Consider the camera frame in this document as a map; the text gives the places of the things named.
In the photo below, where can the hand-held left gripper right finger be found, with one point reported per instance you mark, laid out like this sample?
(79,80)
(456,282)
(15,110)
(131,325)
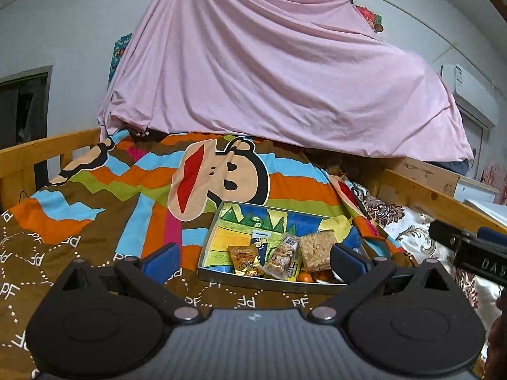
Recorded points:
(348,261)

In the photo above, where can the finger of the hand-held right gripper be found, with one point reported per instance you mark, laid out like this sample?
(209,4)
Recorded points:
(451,233)

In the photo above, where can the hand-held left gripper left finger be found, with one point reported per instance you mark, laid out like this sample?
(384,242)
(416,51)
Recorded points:
(161,263)

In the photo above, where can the clear rice cracker packet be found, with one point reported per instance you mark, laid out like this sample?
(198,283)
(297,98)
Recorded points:
(317,249)

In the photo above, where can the orange cubes snack packet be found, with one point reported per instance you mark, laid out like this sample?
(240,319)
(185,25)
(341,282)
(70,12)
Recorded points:
(307,276)

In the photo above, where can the yellow snack packet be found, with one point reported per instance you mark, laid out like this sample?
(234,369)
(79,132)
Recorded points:
(294,272)

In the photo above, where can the clear nut brittle packet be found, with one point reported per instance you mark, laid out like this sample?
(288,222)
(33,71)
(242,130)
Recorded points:
(283,257)

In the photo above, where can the gold snack packet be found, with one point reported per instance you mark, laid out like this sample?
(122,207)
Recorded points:
(243,259)

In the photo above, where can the metal tray with printed base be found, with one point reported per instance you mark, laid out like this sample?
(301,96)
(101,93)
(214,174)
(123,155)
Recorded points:
(237,221)

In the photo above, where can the blue snack packet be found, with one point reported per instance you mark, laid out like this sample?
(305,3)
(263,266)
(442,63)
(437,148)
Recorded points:
(260,245)

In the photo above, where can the person's right hand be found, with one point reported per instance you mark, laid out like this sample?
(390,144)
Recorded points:
(500,340)

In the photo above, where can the white floral quilt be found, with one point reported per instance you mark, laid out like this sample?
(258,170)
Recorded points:
(408,229)

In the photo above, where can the white panel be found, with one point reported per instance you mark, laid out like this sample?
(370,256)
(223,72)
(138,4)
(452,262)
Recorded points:
(491,208)

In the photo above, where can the white cabinet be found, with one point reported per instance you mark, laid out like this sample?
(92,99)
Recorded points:
(475,190)

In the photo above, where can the plywood board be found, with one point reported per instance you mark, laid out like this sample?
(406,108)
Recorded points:
(427,176)

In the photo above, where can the dark blue cloth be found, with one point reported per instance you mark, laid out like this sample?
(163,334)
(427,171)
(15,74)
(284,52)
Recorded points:
(451,166)

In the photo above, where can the cartoon monkey printed blanket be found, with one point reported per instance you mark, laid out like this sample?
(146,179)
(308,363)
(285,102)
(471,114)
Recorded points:
(99,206)

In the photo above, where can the white door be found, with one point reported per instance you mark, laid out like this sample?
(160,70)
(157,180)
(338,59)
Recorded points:
(477,142)

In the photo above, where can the white air conditioner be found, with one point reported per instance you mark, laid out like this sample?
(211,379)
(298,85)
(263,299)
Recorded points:
(467,87)

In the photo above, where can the pink bed sheet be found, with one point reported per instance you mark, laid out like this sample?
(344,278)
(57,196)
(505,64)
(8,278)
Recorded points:
(277,67)

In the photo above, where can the dark window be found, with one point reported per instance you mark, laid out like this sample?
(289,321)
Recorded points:
(23,107)

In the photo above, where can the teal printed cloth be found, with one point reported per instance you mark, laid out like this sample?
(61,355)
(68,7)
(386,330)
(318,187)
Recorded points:
(121,51)

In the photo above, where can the red floral cloth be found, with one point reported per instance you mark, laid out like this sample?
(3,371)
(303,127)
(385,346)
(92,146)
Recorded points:
(370,18)

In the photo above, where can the red wall decoration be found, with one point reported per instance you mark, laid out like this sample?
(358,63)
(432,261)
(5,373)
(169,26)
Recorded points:
(495,174)

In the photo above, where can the wooden bed frame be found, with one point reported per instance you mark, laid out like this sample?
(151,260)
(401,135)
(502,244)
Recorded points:
(39,154)

